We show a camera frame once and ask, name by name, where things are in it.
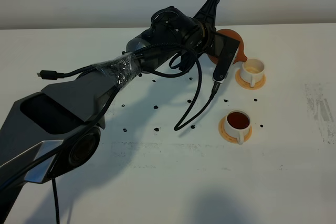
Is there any brown clay teapot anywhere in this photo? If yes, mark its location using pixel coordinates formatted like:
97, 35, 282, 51
206, 29, 247, 67

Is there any near orange cup coaster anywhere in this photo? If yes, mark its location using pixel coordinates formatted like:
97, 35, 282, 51
218, 117, 252, 145

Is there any far white teacup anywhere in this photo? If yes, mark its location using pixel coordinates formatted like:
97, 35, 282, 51
239, 59, 265, 88

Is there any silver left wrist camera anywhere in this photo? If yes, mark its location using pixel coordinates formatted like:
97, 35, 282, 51
205, 29, 242, 83

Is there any white teacup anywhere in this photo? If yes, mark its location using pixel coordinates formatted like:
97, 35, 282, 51
239, 59, 265, 88
224, 110, 251, 145

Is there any far orange cup coaster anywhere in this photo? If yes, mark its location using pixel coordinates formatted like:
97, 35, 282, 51
235, 68, 267, 90

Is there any near white teacup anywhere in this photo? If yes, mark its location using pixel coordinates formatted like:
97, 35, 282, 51
224, 110, 251, 145

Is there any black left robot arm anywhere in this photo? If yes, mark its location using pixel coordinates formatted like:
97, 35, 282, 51
1, 0, 219, 222

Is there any orange cup coaster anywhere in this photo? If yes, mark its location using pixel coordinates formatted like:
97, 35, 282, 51
218, 117, 252, 145
235, 68, 267, 90

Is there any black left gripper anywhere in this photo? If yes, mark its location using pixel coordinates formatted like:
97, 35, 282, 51
183, 0, 219, 53

